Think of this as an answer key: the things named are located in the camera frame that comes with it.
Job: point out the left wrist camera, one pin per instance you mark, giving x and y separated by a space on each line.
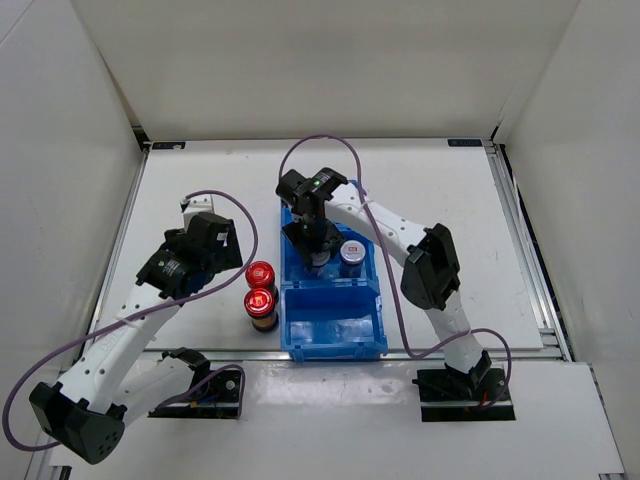
190 207

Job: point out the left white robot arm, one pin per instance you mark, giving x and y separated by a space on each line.
88 408

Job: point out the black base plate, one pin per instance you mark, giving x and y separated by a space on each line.
441 402
220 399

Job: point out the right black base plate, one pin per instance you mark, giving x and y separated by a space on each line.
441 402

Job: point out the red-lid sauce jar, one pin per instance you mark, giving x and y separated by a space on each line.
260 306
261 274

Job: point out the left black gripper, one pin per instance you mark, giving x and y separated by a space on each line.
229 257

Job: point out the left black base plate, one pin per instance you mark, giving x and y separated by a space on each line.
220 399

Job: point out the blue storage bin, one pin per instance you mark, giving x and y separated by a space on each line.
333 323
292 268
330 195

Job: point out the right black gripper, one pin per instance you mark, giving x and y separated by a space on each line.
294 234

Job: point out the middle blue storage bin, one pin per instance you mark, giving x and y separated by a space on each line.
292 268

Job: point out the white-lid spice jar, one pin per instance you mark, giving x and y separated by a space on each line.
352 255
318 265

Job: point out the near blue storage bin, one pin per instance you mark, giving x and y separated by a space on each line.
333 323

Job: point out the far blue storage bin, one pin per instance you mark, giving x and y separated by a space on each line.
330 195

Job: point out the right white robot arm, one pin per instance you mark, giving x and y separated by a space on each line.
427 257

